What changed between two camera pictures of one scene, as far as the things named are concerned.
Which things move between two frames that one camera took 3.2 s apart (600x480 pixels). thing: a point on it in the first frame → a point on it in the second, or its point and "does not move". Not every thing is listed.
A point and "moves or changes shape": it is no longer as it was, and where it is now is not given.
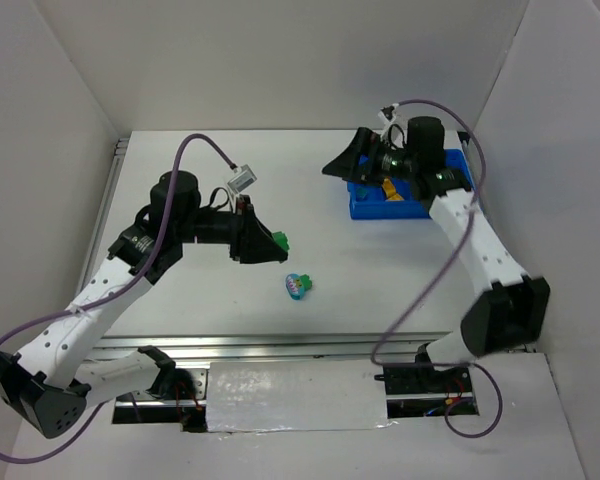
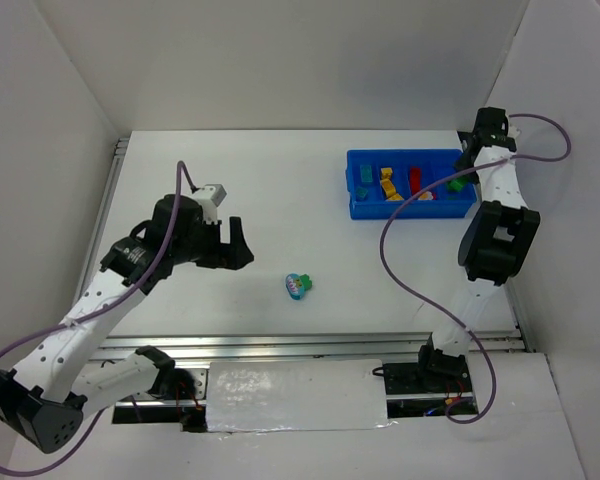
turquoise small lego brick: (361, 194) does not move
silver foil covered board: (295, 396) does not move
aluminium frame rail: (278, 345) does not move
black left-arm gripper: (243, 229) → (225, 248)
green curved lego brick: (281, 240) moves or changes shape
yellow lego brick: (388, 188) does not move
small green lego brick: (306, 282) does not move
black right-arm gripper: (370, 156) → (466, 158)
